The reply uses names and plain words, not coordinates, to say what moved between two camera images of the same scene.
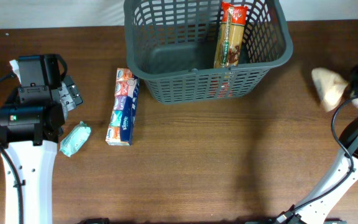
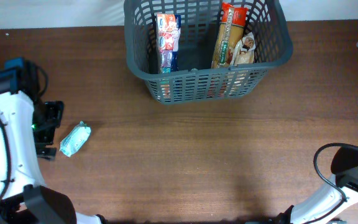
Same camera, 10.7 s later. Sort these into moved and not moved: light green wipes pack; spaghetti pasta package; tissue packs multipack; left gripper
Moved: tissue packs multipack; left gripper
Not moved: spaghetti pasta package; light green wipes pack
